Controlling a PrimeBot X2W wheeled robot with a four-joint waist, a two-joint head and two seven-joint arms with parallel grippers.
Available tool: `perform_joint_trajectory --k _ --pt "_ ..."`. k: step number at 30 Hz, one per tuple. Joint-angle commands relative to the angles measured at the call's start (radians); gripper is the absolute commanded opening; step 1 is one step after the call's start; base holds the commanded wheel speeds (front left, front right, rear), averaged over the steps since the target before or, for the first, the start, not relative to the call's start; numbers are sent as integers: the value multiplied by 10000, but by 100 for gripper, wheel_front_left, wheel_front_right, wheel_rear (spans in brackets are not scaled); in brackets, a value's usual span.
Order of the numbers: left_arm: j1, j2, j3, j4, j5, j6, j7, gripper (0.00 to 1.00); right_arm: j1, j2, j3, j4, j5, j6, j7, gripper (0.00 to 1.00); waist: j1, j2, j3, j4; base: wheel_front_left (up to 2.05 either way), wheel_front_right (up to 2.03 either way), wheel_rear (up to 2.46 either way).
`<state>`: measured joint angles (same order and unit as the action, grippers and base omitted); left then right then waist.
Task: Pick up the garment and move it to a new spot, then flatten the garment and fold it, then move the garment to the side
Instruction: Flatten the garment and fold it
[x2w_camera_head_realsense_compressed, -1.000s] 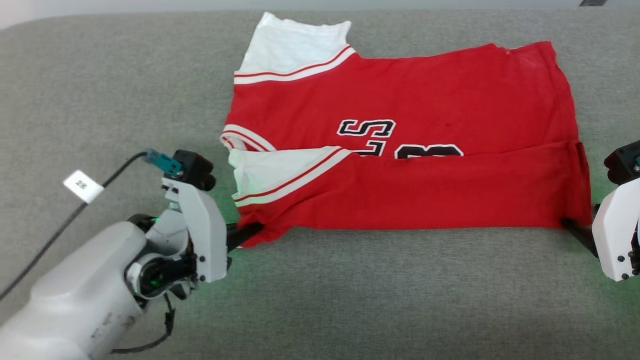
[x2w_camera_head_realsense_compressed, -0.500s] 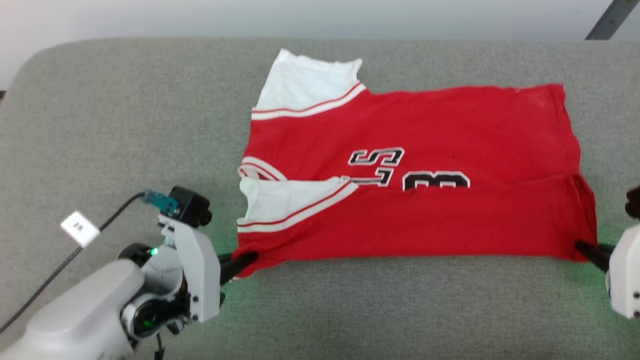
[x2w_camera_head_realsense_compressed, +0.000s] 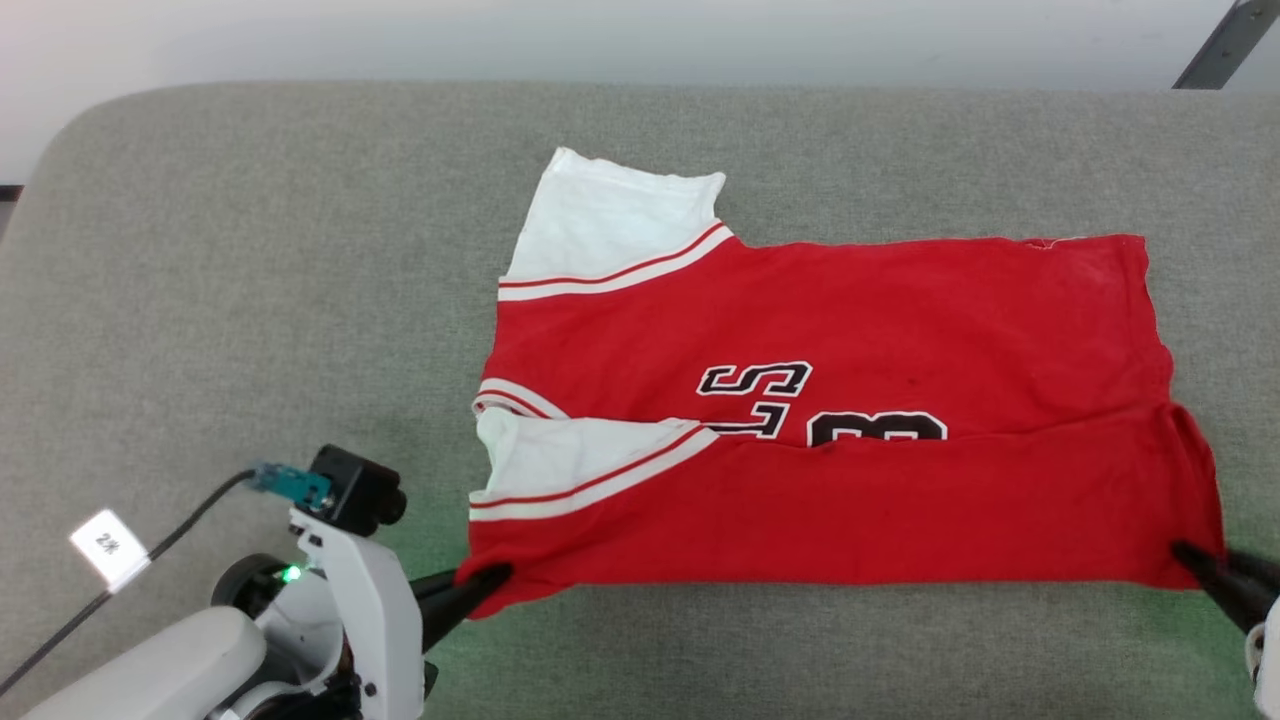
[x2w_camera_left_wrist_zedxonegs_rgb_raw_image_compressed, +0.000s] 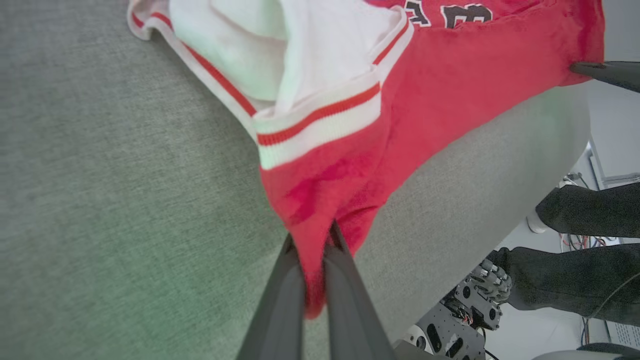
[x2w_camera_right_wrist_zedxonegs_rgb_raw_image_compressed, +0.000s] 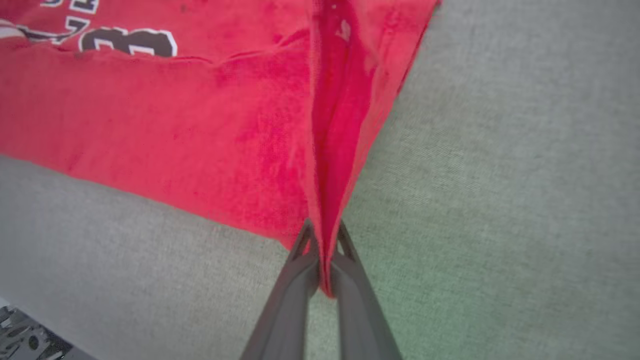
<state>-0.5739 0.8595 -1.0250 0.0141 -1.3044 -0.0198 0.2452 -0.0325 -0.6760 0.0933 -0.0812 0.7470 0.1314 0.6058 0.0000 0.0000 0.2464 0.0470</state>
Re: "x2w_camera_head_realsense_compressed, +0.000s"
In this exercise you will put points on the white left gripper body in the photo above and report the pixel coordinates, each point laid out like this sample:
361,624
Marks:
375,610

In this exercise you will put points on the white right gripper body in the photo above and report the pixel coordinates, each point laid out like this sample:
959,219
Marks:
1268,650

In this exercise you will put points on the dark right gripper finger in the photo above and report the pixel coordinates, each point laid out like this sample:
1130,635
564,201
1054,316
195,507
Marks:
1262,575
1225,585

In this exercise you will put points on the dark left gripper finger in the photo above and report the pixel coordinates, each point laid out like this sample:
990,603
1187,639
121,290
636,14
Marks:
448,622
455,587

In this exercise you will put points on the red and white basketball jersey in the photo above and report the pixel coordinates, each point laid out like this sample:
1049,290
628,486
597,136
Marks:
850,420

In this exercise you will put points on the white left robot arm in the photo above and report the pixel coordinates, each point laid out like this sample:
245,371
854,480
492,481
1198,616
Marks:
180,665

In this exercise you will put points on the black framed panel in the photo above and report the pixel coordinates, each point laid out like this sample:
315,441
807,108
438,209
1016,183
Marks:
8,210

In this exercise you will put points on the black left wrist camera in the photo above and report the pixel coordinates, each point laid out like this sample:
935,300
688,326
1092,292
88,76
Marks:
358,490

